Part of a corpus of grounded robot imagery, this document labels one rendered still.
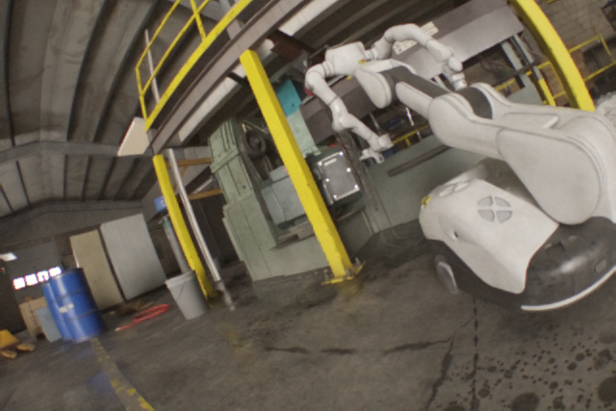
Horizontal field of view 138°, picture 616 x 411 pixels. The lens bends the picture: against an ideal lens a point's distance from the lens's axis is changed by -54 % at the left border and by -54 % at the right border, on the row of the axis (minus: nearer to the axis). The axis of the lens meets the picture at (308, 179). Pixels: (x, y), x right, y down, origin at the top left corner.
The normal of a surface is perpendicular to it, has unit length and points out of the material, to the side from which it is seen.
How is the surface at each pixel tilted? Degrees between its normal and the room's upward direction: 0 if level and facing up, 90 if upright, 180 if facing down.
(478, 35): 90
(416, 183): 90
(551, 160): 90
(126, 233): 90
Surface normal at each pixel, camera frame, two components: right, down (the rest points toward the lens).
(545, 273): -0.84, -0.16
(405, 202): -0.51, 0.14
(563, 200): -0.91, 0.40
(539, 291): -0.79, 0.30
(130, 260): 0.76, -0.40
